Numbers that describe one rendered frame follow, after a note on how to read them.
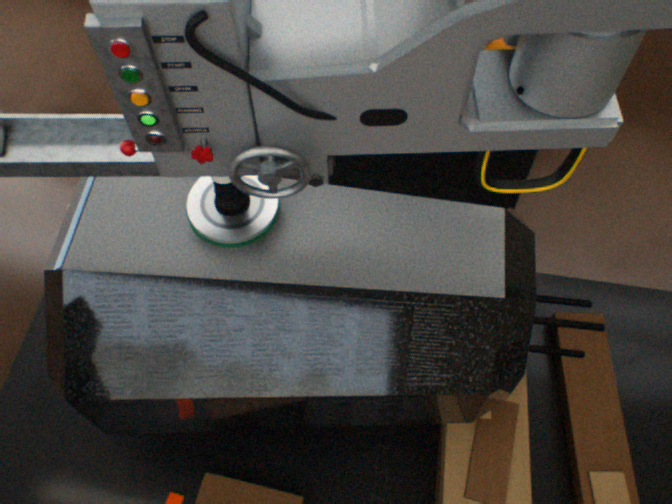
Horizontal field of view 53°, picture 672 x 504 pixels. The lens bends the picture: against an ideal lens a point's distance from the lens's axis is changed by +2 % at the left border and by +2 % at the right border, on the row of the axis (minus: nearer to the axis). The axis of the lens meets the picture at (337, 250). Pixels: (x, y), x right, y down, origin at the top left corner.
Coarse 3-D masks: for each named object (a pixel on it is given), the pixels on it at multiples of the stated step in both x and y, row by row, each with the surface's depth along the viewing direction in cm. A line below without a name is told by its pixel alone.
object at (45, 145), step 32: (32, 128) 140; (64, 128) 140; (96, 128) 140; (128, 128) 140; (0, 160) 132; (32, 160) 132; (64, 160) 132; (96, 160) 132; (128, 160) 133; (288, 160) 134
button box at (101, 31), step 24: (96, 24) 95; (120, 24) 95; (144, 24) 97; (96, 48) 98; (144, 48) 99; (144, 72) 103; (120, 96) 107; (168, 96) 109; (168, 120) 112; (144, 144) 118; (168, 144) 118
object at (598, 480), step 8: (592, 472) 201; (600, 472) 201; (608, 472) 201; (616, 472) 201; (592, 480) 199; (600, 480) 199; (608, 480) 199; (616, 480) 199; (624, 480) 199; (592, 488) 198; (600, 488) 198; (608, 488) 198; (616, 488) 198; (624, 488) 198; (600, 496) 197; (608, 496) 197; (616, 496) 197; (624, 496) 197
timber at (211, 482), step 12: (204, 480) 197; (216, 480) 197; (228, 480) 197; (204, 492) 195; (216, 492) 195; (228, 492) 195; (240, 492) 195; (252, 492) 195; (264, 492) 195; (276, 492) 195
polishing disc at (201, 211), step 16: (256, 176) 160; (192, 192) 158; (208, 192) 158; (192, 208) 155; (208, 208) 155; (256, 208) 155; (272, 208) 155; (192, 224) 155; (208, 224) 153; (224, 224) 153; (240, 224) 153; (256, 224) 153; (224, 240) 151; (240, 240) 152
